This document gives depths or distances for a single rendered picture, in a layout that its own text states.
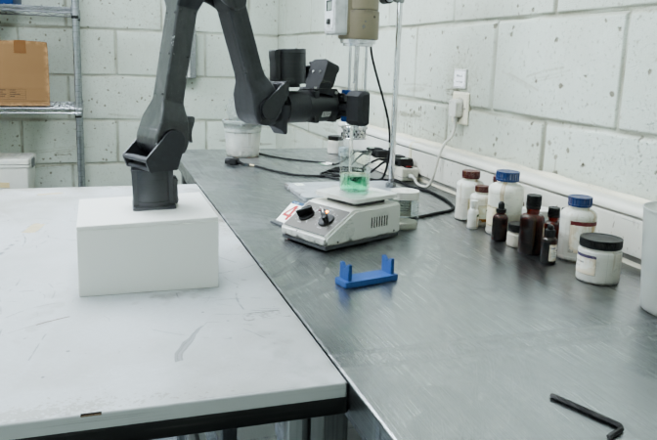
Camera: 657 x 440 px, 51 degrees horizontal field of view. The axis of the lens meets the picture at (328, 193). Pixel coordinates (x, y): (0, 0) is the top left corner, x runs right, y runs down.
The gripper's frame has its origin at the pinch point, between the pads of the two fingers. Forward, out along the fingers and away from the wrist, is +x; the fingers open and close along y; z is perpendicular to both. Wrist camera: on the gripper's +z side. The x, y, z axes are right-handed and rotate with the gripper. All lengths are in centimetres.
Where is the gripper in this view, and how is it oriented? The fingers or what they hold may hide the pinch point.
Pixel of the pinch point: (352, 105)
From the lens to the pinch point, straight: 134.6
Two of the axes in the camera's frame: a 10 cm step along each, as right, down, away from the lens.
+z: 0.2, -9.8, -1.9
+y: -6.4, -1.6, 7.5
